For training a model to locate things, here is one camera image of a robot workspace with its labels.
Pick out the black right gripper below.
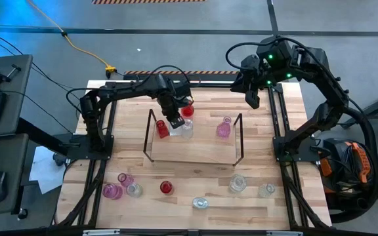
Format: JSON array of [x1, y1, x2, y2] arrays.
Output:
[[229, 53, 271, 111]]

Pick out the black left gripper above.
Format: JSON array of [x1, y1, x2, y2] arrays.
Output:
[[157, 81, 194, 130]]

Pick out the red cone-shaped glass vase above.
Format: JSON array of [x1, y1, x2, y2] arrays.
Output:
[[155, 119, 171, 140]]

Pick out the clear tall diamond-pattern vase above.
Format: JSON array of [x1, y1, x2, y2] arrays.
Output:
[[180, 118, 195, 140]]

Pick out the pink cone-shaped glass vase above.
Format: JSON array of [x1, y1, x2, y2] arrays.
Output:
[[215, 115, 232, 138]]

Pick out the red ribbed cylinder glass vase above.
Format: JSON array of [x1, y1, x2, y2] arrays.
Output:
[[159, 180, 175, 196]]

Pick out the pink small glass vase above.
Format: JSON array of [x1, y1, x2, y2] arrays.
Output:
[[117, 172, 135, 188]]

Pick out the clear small ribbed glass jar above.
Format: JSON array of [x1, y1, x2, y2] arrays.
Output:
[[125, 182, 144, 199]]

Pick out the clear faceted wide glass vase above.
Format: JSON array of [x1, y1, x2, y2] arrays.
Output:
[[228, 173, 248, 193]]

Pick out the clear large ribbed glass vase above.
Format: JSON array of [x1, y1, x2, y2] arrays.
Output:
[[191, 196, 210, 210]]

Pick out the clear narrow-neck glass vase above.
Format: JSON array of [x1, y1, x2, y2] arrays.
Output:
[[257, 182, 276, 199]]

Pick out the black mat with hazard stripe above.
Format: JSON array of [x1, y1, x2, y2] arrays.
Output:
[[123, 69, 242, 82]]

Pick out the pink wide ribbed glass vase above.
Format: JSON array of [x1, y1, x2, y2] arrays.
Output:
[[102, 182, 124, 201]]

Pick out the black orange equipment box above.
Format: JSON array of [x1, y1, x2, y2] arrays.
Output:
[[318, 137, 373, 206]]

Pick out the white paper sheet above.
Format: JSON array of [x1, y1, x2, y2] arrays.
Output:
[[28, 146, 67, 195]]

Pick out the grey desk panel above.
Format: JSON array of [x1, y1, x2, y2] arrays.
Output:
[[0, 132, 31, 217], [0, 54, 34, 138]]

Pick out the black round knob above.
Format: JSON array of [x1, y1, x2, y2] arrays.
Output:
[[16, 207, 29, 221]]

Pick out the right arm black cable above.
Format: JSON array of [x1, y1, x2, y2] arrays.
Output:
[[224, 35, 297, 71]]

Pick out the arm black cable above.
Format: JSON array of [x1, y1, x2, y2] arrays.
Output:
[[65, 64, 193, 114], [224, 35, 297, 71]]

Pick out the wooden shelf with black frame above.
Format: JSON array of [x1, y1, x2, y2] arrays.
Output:
[[142, 108, 245, 167]]

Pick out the yellow extension cord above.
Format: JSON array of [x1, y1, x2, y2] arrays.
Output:
[[26, 0, 117, 75]]

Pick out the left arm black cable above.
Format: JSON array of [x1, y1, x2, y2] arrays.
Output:
[[65, 64, 193, 114]]

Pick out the black corrugated cable hose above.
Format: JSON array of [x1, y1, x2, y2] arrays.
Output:
[[326, 98, 378, 224]]

